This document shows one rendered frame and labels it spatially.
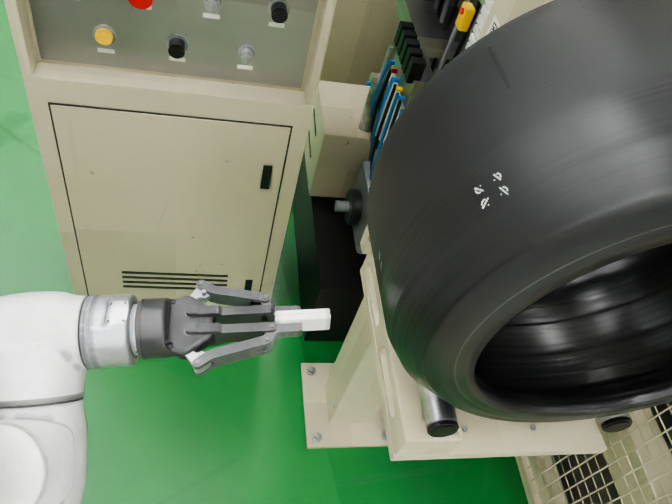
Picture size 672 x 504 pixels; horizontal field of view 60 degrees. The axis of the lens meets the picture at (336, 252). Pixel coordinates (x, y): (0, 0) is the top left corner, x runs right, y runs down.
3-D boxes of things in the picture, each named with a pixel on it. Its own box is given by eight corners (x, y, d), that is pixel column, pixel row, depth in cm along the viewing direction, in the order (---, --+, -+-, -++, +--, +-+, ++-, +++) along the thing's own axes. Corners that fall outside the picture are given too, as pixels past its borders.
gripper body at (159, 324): (128, 344, 67) (210, 340, 68) (136, 283, 72) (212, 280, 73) (141, 374, 73) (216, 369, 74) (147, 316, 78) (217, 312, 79)
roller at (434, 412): (400, 248, 104) (382, 239, 102) (418, 234, 102) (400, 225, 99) (442, 440, 83) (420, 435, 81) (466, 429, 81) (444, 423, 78)
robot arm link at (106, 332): (86, 280, 71) (137, 278, 72) (104, 319, 78) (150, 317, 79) (74, 346, 65) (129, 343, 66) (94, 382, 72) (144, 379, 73)
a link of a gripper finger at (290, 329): (261, 324, 73) (262, 345, 71) (302, 322, 74) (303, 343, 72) (262, 330, 74) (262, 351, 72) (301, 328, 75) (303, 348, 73)
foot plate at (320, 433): (300, 364, 183) (301, 360, 182) (382, 364, 189) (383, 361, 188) (306, 448, 167) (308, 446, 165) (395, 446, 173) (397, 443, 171)
